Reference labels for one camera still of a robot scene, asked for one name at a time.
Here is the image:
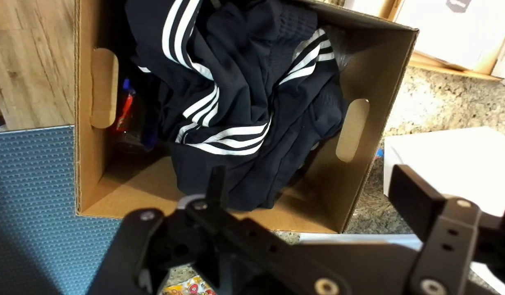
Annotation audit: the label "white paper sheet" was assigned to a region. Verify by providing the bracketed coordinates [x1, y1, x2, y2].
[383, 126, 505, 217]

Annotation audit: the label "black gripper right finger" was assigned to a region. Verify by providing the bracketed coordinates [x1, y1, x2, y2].
[389, 162, 505, 295]

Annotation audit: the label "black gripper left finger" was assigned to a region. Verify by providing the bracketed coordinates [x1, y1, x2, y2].
[88, 165, 353, 295]

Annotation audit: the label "navy jacket white stripes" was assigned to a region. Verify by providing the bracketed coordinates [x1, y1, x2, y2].
[124, 0, 350, 211]

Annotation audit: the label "red pen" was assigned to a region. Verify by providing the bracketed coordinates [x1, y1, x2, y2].
[114, 78, 138, 136]

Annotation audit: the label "white cardboard storage box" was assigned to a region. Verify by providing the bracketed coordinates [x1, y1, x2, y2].
[75, 0, 420, 235]

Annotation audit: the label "blue textured mat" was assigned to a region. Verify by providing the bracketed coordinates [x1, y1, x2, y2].
[0, 124, 124, 295]

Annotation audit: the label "white panel wooden frame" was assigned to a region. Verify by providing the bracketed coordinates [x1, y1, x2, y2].
[345, 0, 505, 83]

